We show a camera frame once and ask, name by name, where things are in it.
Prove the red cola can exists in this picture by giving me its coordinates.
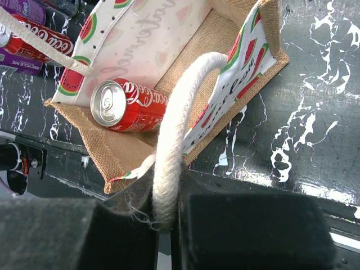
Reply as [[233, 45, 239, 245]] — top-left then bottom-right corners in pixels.
[[90, 78, 169, 132], [1, 10, 74, 67]]

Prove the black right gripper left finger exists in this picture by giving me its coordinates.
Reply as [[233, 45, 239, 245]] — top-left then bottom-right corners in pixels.
[[1, 175, 158, 269]]

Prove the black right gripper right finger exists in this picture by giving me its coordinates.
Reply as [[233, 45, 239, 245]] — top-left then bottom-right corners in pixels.
[[171, 164, 336, 269]]

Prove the purple soda can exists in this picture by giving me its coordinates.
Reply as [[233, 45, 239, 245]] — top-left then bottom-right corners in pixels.
[[0, 0, 46, 25], [0, 48, 43, 75]]

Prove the black beverage can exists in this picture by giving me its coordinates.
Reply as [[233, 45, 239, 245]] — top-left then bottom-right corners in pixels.
[[41, 0, 79, 17]]

